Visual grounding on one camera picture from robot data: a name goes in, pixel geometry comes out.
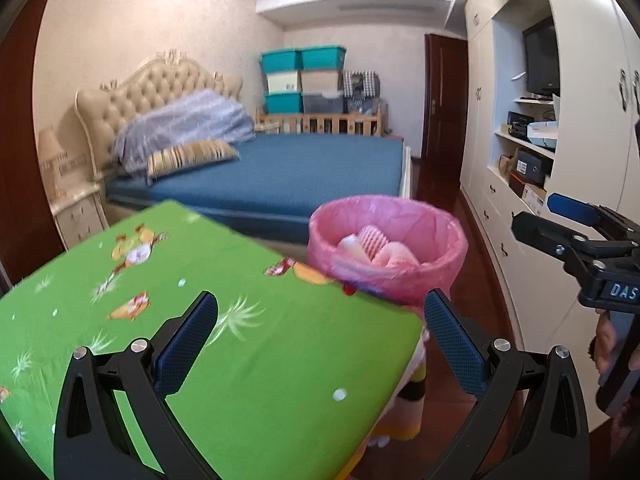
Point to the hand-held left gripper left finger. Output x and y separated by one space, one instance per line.
185 345

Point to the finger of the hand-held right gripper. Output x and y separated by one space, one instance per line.
575 209
537 232

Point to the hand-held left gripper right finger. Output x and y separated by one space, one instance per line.
452 345

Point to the pink-lined trash bin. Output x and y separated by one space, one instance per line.
447 245

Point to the pink foam fruit net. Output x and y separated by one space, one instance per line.
372 237
397 255

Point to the white foam block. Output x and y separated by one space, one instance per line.
349 246

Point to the person's right hand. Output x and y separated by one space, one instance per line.
605 342

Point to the brown cardboard box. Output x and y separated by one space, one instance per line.
535 197
506 164

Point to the white and teal box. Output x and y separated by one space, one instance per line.
544 134

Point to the green cartoon printed cloth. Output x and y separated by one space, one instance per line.
280 350

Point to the white built-in wardrobe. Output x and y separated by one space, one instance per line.
480 110

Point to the brown wooden door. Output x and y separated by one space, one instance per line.
442 120

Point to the black television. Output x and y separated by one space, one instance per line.
540 55

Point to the white nightstand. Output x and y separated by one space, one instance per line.
80 215

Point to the striped pillow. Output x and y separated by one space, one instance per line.
192 155

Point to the blue-grey quilt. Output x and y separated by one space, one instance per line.
200 115

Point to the checkered bag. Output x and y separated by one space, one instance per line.
360 84

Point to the beige tufted headboard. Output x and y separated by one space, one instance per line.
150 90

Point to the dark brown wooden panel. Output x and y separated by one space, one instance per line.
25 135

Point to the stack of storage boxes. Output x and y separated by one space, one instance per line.
282 62

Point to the wall socket strip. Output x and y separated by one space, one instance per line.
72 165

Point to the wooden crib rail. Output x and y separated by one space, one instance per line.
320 122

